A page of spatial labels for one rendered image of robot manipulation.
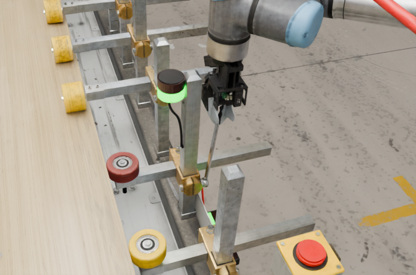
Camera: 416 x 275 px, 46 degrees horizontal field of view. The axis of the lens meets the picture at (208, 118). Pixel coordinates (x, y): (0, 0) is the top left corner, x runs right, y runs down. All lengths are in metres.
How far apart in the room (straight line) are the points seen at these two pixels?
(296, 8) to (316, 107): 2.05
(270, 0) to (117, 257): 0.60
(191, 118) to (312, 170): 1.51
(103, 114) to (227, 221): 0.93
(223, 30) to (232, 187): 0.31
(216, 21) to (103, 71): 1.11
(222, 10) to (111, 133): 0.89
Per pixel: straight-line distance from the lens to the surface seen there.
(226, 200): 0.95
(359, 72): 3.35
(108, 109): 1.84
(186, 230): 1.35
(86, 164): 1.25
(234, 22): 0.97
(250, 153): 1.35
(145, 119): 1.67
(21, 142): 1.34
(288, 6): 0.94
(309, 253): 0.70
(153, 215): 1.49
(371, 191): 2.56
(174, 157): 1.29
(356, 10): 1.04
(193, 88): 1.06
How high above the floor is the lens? 1.79
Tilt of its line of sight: 41 degrees down
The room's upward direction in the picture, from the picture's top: 4 degrees clockwise
